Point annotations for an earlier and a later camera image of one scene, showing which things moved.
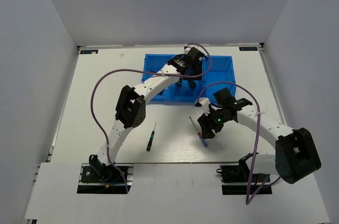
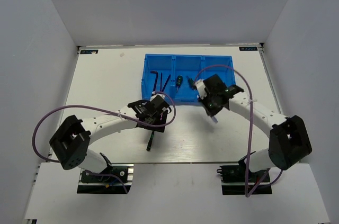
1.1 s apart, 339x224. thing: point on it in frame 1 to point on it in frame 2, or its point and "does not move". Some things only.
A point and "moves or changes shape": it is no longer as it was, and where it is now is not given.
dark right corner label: (248, 48) does not move
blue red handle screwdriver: (202, 139) moves or changes shape
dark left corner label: (89, 51) does not move
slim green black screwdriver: (150, 143) does not move
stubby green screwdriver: (192, 83) does not move
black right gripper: (206, 125) to (211, 112)
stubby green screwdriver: (179, 84) does not move
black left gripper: (198, 69) to (163, 117)
